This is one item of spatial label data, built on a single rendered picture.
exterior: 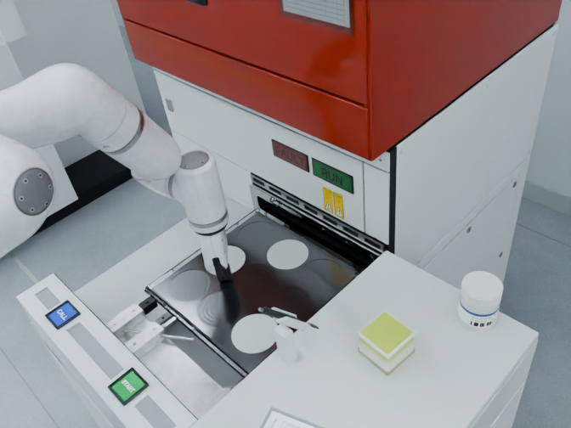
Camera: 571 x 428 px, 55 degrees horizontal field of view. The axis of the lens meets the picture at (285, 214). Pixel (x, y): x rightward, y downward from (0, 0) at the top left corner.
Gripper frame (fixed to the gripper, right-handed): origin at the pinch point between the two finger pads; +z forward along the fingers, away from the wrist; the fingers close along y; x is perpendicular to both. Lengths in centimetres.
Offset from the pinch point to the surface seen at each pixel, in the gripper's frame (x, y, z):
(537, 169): 136, -109, 75
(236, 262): 2.8, -4.9, 2.5
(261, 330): 7.3, 16.3, 2.5
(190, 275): -8.3, -3.1, 2.6
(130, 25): -15, -52, -40
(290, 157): 19.2, -16.9, -17.0
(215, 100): 2.9, -37.2, -23.6
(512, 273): 108, -64, 93
